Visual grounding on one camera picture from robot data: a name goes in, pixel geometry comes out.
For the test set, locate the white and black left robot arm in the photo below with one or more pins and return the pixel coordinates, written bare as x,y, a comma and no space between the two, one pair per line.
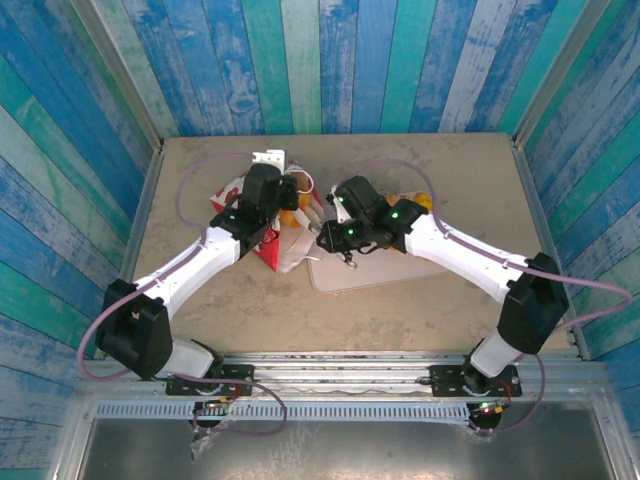
200,265

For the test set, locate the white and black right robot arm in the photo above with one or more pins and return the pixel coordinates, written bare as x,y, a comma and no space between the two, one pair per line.
460,255

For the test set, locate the tan baguette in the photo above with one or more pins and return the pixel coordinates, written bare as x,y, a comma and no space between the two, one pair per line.
305,200

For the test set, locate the crumpled clear plastic scrap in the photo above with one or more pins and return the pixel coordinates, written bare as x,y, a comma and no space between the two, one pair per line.
200,445

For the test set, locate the small circuit board with LEDs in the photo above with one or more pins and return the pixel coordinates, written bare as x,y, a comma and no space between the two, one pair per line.
215,404
487,409

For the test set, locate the flaky brown croissant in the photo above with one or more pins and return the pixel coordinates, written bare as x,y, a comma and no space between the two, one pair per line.
400,200

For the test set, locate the aluminium frame beam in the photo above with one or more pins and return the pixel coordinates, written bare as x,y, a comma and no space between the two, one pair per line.
340,370

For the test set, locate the red and white paper bag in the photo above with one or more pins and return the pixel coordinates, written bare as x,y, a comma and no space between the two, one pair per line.
295,250

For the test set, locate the steel sheet panel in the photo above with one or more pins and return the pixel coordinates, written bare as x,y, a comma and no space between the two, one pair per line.
350,450

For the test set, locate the beige plastic tray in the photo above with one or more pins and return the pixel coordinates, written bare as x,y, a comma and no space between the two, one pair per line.
360,275

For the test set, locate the aluminium corner post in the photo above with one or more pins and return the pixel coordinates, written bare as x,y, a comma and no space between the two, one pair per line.
117,65
558,65

